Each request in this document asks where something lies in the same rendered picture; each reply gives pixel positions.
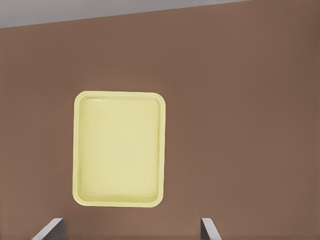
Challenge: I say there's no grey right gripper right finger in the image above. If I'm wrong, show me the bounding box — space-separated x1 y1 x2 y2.
201 217 222 240

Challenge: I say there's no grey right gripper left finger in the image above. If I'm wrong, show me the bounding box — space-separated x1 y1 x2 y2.
32 217 66 240

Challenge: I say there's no pale yellow rectangular tray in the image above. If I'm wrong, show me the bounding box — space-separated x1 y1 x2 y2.
72 90 167 209

